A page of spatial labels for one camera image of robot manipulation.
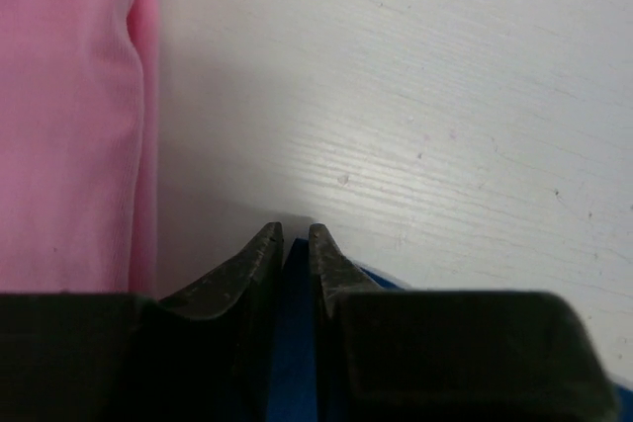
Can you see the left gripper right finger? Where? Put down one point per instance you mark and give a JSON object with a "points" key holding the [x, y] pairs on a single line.
{"points": [[332, 275]]}

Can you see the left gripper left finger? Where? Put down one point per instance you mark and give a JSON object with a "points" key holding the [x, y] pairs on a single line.
{"points": [[218, 346]]}

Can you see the blue mickey t-shirt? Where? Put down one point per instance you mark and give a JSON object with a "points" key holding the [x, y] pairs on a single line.
{"points": [[366, 350]]}

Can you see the folded pink t-shirt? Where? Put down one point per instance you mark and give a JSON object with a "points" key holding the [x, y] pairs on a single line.
{"points": [[79, 120]]}

